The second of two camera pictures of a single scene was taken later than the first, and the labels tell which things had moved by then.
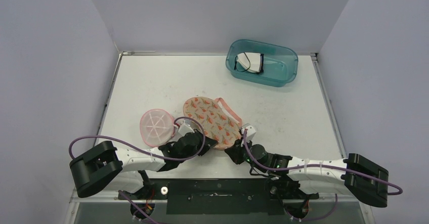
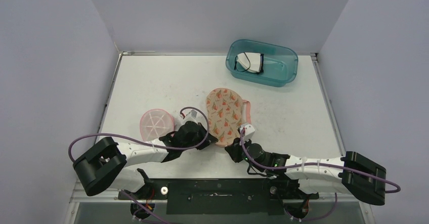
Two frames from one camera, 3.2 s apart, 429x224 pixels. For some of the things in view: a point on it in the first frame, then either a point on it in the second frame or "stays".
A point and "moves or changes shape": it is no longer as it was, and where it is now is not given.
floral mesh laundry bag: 217,124 moves or changes shape
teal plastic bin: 280,63 stays
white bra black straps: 252,62 stays
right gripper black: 237,151 stays
